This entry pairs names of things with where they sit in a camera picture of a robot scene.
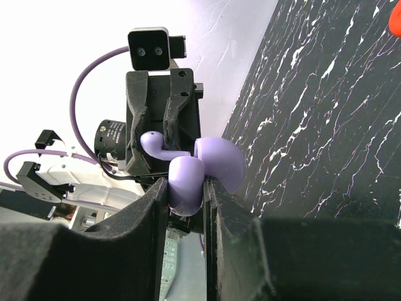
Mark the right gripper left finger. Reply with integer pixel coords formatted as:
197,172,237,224
1,178,168,300

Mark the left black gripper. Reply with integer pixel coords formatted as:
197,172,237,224
125,68,204,176

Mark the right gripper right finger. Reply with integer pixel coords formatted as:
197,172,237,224
203,177,400,300

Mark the purple earbud charging case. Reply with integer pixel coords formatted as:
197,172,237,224
168,137,246,217

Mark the red earbud charging case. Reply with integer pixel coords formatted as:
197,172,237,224
388,3,401,38

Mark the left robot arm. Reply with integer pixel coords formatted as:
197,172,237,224
16,68,205,217

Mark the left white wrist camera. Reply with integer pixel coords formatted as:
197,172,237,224
127,27,187,71

